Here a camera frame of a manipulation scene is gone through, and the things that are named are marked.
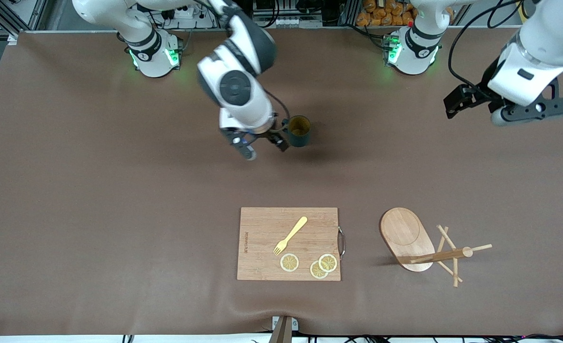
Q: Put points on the yellow plastic fork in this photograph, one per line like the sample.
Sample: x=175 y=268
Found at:
x=292 y=233

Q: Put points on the wooden cutting board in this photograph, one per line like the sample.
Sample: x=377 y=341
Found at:
x=262 y=238

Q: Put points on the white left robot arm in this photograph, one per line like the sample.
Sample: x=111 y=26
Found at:
x=524 y=71

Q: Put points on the orange packaged items pile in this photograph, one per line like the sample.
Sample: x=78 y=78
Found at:
x=381 y=14

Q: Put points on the white power strip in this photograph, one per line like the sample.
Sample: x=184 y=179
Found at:
x=191 y=19

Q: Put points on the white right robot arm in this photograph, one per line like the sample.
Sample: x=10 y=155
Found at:
x=236 y=88

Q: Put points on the brown table mat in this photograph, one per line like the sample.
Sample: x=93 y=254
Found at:
x=281 y=181

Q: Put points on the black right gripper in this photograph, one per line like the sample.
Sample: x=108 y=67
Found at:
x=276 y=139

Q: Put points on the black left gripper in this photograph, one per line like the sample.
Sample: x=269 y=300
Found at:
x=486 y=86

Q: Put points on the dark green mug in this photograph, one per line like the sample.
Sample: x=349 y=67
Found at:
x=300 y=138

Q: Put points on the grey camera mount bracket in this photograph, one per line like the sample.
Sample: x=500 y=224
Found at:
x=284 y=328

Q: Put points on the wooden mug rack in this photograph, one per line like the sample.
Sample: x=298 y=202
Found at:
x=405 y=233

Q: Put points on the lemon slice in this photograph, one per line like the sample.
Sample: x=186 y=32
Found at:
x=316 y=271
x=289 y=262
x=328 y=262

